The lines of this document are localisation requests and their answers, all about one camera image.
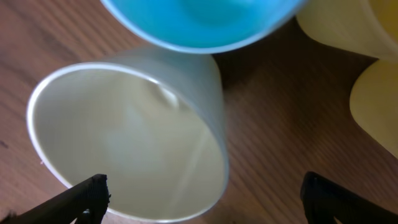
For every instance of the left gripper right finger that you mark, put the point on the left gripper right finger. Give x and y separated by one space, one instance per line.
327 202

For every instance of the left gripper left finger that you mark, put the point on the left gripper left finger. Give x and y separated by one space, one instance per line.
87 202

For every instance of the cream white cup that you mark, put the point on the cream white cup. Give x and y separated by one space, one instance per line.
150 119

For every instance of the yellow cup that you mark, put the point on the yellow cup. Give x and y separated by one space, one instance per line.
373 103
360 26

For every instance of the light blue cup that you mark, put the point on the light blue cup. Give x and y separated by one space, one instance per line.
203 26

